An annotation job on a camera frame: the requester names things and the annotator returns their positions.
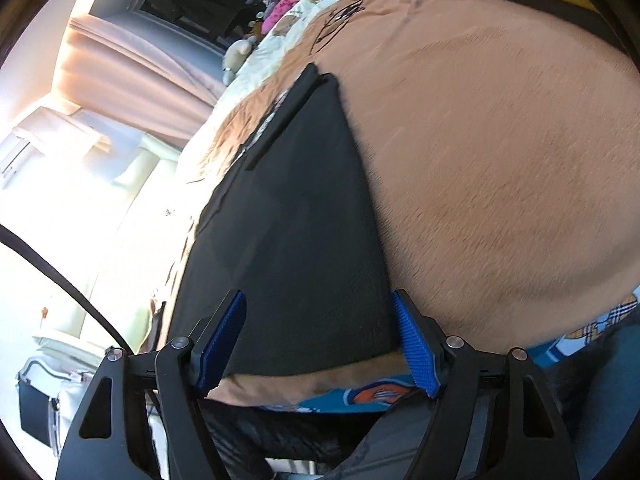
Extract black t-shirt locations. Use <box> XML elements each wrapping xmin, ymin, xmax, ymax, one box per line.
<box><xmin>165</xmin><ymin>62</ymin><xmax>401</xmax><ymax>378</ymax></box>

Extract thick black gripper cable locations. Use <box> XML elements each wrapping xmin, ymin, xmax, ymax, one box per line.
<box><xmin>0</xmin><ymin>225</ymin><xmax>136</xmax><ymax>356</ymax></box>

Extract pink curtain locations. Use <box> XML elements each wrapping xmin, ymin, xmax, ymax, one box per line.
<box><xmin>55</xmin><ymin>12</ymin><xmax>228</xmax><ymax>141</ymax></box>

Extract white air conditioner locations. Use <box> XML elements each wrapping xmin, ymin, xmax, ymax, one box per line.
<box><xmin>0</xmin><ymin>137</ymin><xmax>36</xmax><ymax>191</ymax></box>

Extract person's dark pants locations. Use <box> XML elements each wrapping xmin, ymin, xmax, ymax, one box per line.
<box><xmin>200</xmin><ymin>400</ymin><xmax>401</xmax><ymax>480</ymax></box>

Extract thin black cable coil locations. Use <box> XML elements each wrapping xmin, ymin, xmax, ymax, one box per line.
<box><xmin>312</xmin><ymin>0</ymin><xmax>373</xmax><ymax>53</ymax></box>

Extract orange-brown blanket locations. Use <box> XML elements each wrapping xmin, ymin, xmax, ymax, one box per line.
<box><xmin>190</xmin><ymin>0</ymin><xmax>640</xmax><ymax>406</ymax></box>

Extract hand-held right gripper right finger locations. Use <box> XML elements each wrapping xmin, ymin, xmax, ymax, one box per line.
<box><xmin>390</xmin><ymin>287</ymin><xmax>581</xmax><ymax>480</ymax></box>

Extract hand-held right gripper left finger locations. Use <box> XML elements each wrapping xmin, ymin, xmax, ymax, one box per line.
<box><xmin>55</xmin><ymin>289</ymin><xmax>248</xmax><ymax>480</ymax></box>

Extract cream plush toy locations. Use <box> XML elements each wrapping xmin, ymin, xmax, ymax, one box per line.
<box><xmin>221</xmin><ymin>37</ymin><xmax>258</xmax><ymax>83</ymax></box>

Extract pink cloth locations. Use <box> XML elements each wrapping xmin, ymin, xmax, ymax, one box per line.
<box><xmin>262</xmin><ymin>0</ymin><xmax>301</xmax><ymax>31</ymax></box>

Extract hanging white shirt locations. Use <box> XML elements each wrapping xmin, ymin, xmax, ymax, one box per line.
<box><xmin>12</xmin><ymin>107</ymin><xmax>103</xmax><ymax>153</ymax></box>

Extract cream padded headboard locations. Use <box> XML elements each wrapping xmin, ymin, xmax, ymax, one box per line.
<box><xmin>30</xmin><ymin>130</ymin><xmax>191</xmax><ymax>356</ymax></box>

